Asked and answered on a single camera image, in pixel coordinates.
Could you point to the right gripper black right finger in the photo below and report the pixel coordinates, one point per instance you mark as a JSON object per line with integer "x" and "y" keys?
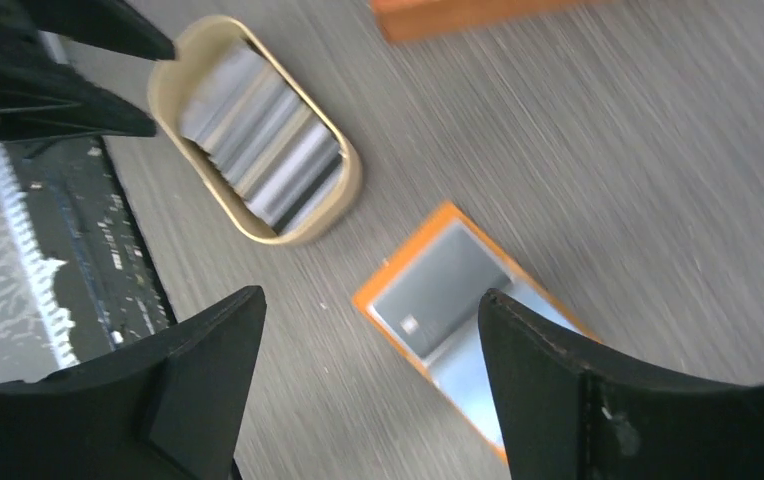
{"x": 572, "y": 408}

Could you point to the stack of credit cards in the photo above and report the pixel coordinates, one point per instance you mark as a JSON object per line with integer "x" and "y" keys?
{"x": 273, "y": 151}

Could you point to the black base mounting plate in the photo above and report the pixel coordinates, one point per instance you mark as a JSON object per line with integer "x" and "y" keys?
{"x": 105, "y": 278}

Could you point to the dark grey credit card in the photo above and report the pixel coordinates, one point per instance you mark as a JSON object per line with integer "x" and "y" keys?
{"x": 431, "y": 298}

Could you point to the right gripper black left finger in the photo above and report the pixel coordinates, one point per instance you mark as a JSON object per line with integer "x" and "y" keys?
{"x": 169, "y": 406}

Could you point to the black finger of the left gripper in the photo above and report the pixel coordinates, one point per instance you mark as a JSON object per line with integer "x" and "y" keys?
{"x": 55, "y": 103}
{"x": 111, "y": 25}

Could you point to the orange compartment organizer tray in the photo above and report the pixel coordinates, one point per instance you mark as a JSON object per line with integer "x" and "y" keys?
{"x": 410, "y": 20}

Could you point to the white slotted cable duct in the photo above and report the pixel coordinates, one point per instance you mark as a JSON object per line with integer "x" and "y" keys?
{"x": 38, "y": 270}

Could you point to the orange leather card holder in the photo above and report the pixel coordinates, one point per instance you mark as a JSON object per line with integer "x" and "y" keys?
{"x": 457, "y": 368}

